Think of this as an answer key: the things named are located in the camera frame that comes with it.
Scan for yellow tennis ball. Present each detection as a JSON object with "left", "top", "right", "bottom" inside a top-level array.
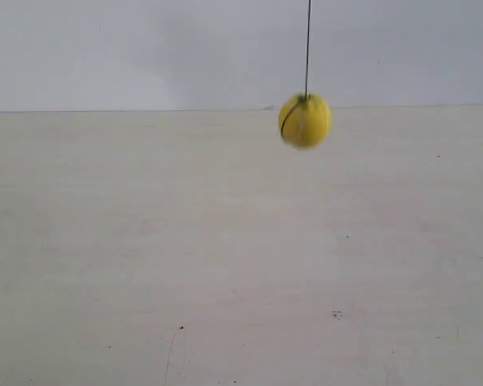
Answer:
[{"left": 278, "top": 93, "right": 333, "bottom": 150}]

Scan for black hanging string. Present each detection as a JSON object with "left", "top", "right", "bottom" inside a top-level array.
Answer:
[{"left": 303, "top": 0, "right": 312, "bottom": 96}]

